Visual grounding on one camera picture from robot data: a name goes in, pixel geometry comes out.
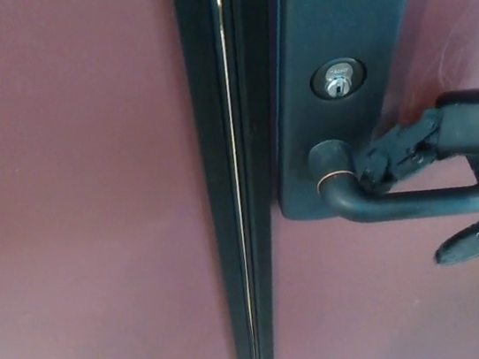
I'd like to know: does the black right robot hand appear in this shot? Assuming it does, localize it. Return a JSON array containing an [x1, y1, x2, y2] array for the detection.
[[345, 87, 479, 279]]

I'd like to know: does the black lever door handle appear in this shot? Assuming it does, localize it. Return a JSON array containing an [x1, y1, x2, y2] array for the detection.
[[305, 118, 479, 236]]

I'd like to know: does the black door edge strip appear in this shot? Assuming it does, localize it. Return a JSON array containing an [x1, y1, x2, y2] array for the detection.
[[204, 0, 338, 359], [171, 0, 276, 359]]

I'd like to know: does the plain maroon door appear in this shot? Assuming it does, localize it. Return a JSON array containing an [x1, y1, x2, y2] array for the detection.
[[0, 0, 244, 359]]

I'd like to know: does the silver lock cylinder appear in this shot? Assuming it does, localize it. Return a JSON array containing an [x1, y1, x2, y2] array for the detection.
[[306, 53, 371, 104]]

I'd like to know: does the black handle backplate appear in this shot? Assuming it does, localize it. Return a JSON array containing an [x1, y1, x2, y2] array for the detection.
[[250, 0, 456, 225]]

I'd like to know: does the maroon door with handle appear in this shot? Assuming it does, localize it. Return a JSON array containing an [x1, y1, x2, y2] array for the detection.
[[218, 0, 479, 359]]

